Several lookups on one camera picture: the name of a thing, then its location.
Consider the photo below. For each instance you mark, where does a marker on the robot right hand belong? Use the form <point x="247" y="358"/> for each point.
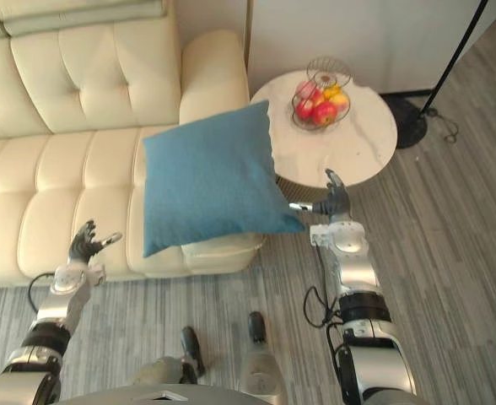
<point x="335" y="200"/>

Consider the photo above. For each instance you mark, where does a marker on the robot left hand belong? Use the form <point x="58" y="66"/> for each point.
<point x="81" y="246"/>

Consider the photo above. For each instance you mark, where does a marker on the blue square cushion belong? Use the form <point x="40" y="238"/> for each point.
<point x="210" y="181"/>

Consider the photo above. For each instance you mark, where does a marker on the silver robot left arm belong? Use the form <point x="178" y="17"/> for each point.
<point x="41" y="320"/>

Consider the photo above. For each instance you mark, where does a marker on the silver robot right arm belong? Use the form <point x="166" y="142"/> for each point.
<point x="357" y="312"/>

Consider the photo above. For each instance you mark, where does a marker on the round marble side table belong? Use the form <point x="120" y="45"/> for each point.
<point x="357" y="139"/>

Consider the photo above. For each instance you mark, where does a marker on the yellow red apple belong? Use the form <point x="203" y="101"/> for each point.
<point x="340" y="102"/>

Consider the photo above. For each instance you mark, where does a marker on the cream leather sofa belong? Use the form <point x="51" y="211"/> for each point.
<point x="83" y="139"/>

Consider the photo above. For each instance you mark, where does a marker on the yellow fruit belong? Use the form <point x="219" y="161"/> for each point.
<point x="331" y="90"/>

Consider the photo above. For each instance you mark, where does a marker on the pink apple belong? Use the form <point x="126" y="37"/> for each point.
<point x="305" y="89"/>

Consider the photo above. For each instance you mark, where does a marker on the robot left leg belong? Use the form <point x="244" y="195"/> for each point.
<point x="176" y="358"/>

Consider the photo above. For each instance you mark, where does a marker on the robot leg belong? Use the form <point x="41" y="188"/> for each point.
<point x="176" y="358"/>
<point x="258" y="358"/>

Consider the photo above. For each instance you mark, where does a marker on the black floor lamp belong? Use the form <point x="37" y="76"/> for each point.
<point x="425" y="80"/>

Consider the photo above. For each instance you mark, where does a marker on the grey robot torso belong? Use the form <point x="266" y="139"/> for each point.
<point x="163" y="396"/>

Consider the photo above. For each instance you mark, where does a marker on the robot right leg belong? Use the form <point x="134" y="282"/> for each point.
<point x="258" y="358"/>

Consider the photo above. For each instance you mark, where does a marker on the pale green cushion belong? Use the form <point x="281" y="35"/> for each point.
<point x="66" y="17"/>

